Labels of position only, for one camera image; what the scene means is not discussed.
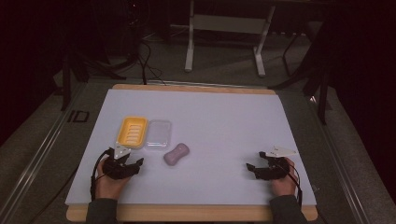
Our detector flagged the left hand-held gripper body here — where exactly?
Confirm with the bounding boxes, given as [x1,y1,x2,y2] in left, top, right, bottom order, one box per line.
[102,141,135,180]

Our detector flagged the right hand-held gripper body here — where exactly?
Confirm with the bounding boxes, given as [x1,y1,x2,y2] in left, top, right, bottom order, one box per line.
[259,146,298,181]

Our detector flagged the person's left hand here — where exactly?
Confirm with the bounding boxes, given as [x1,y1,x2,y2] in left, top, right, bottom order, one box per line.
[94,158,132,201]

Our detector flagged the person's right hand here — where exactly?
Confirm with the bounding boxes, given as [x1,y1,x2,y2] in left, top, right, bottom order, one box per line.
[270,157,299,198]

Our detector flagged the yellow soap dish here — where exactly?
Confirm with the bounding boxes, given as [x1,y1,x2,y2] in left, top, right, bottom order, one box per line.
[116,115,149,150]

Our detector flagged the clear plastic soap dish lid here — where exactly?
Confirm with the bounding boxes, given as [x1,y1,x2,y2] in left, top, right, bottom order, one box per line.
[145,119,173,151]

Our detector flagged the white table mat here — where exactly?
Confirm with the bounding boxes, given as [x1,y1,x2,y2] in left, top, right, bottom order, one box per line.
[64,88,318,207]

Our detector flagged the black metal stand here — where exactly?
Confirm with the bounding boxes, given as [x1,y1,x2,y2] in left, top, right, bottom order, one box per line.
[269,18,334,126]
[59,46,127,112]

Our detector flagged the white metal stand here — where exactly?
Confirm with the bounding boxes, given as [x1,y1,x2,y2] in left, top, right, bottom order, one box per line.
[184,0,276,78]

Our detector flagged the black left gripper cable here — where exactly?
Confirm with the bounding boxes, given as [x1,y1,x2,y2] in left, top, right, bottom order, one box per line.
[90,148,112,202]

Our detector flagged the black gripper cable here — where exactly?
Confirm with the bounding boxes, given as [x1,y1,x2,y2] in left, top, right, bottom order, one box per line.
[90,148,112,202]
[278,162,304,208]

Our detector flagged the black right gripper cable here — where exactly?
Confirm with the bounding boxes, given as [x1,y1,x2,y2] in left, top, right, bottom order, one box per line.
[278,162,304,208]

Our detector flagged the metal floor rail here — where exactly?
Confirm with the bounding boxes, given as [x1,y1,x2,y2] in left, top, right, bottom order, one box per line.
[0,82,88,223]
[306,92,372,224]

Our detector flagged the black floor cables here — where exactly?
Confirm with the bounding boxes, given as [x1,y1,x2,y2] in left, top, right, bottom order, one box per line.
[135,38,167,87]

